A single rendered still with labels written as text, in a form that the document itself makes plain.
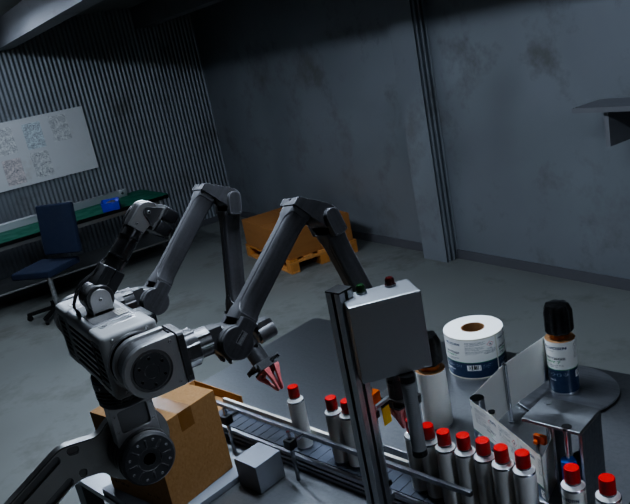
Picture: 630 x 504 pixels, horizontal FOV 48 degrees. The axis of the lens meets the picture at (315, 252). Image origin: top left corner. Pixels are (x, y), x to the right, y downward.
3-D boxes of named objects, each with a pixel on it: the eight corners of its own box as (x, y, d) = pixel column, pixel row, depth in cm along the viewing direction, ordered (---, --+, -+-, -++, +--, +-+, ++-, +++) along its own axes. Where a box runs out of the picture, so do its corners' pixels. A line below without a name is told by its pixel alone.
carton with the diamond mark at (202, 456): (233, 467, 217) (213, 389, 210) (175, 513, 200) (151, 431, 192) (171, 446, 236) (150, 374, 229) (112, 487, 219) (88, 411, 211)
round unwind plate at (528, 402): (636, 379, 215) (636, 375, 215) (593, 429, 195) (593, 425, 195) (541, 361, 237) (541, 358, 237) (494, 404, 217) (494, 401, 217)
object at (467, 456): (487, 504, 174) (477, 432, 168) (476, 516, 170) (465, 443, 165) (469, 497, 177) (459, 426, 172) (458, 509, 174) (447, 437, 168)
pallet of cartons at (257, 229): (367, 247, 710) (360, 208, 699) (296, 276, 667) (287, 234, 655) (304, 234, 808) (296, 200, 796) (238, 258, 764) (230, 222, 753)
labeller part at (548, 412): (600, 411, 157) (600, 407, 157) (579, 436, 150) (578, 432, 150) (544, 398, 167) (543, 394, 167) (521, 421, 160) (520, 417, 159)
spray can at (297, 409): (317, 443, 215) (304, 383, 209) (305, 452, 212) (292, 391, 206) (305, 439, 219) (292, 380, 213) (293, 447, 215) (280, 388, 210)
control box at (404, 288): (433, 366, 161) (421, 289, 156) (362, 385, 159) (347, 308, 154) (418, 349, 171) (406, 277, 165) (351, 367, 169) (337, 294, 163)
